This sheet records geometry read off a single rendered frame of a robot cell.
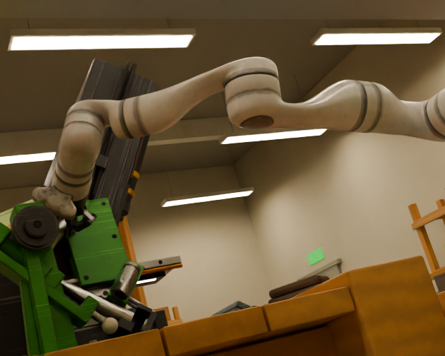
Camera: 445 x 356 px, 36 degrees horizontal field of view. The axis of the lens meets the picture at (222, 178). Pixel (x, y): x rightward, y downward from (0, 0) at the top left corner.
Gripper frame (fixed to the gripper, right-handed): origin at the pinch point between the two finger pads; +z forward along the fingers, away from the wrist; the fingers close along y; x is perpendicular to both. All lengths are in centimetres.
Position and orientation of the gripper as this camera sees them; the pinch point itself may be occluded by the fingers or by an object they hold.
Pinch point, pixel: (61, 225)
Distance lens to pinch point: 149.1
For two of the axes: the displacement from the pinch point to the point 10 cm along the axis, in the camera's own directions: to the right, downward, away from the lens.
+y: -8.7, -4.9, 0.4
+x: -3.9, 6.3, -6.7
